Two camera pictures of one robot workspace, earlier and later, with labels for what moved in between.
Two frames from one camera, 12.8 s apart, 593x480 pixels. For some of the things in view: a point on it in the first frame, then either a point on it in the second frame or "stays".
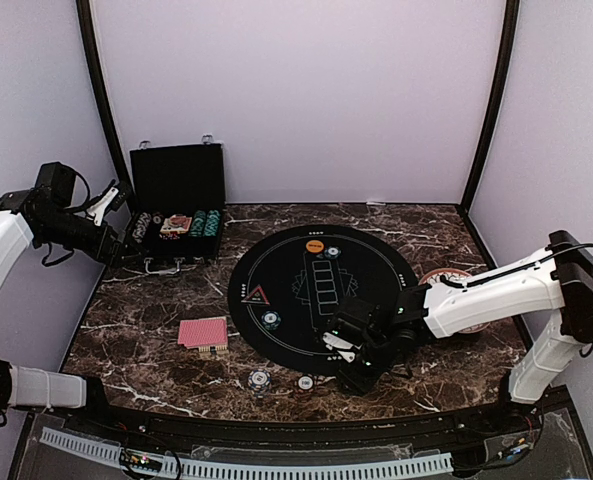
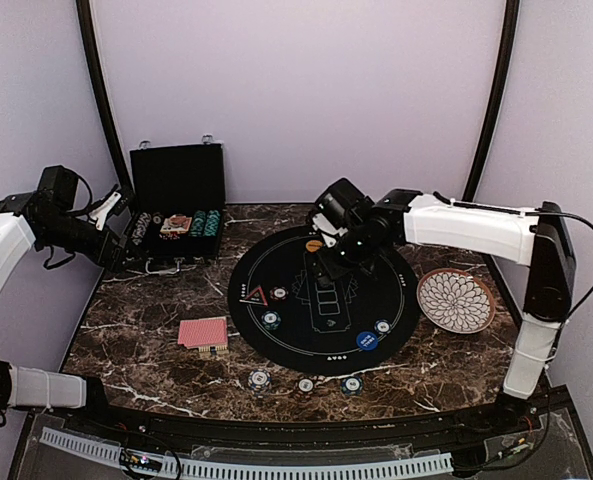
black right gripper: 357,383 to 328,269
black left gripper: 112,257 stays
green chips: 271,320 stays
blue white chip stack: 259,381 stays
